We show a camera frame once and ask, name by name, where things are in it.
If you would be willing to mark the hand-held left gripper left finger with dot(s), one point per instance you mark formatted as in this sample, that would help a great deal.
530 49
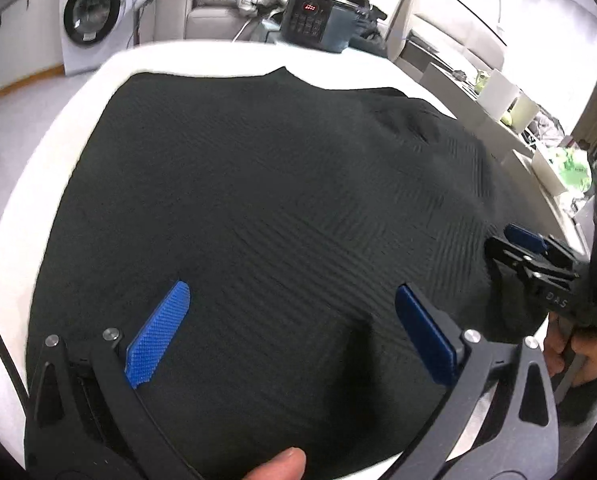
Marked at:
158 335

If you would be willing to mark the white box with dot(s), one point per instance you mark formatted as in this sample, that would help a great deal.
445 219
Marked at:
498 92

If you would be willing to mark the white washing machine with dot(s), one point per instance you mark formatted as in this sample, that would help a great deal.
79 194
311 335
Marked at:
78 55

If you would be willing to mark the beige sofa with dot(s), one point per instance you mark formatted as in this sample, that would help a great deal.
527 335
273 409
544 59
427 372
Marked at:
208 20

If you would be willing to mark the dark blue keypad appliance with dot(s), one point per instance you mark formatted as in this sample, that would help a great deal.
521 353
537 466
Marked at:
338 25

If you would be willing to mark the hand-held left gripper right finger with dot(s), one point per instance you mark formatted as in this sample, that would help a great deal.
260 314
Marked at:
423 330

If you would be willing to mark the black knit shirt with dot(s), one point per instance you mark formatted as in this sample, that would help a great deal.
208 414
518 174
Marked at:
278 210

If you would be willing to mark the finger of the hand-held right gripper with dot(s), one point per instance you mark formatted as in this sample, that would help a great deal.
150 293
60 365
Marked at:
525 237
508 257

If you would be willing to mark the person's right hand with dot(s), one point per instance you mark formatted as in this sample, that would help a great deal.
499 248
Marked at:
593 360

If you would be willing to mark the white grey garment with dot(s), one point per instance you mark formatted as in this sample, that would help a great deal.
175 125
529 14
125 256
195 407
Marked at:
258 0

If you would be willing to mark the white cabinet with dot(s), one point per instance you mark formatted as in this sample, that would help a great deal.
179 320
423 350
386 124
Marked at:
18 45

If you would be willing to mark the person's left hand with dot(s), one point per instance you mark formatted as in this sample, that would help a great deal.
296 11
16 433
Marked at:
278 467

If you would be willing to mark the white checked blanket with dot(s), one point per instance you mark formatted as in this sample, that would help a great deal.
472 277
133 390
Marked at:
78 100

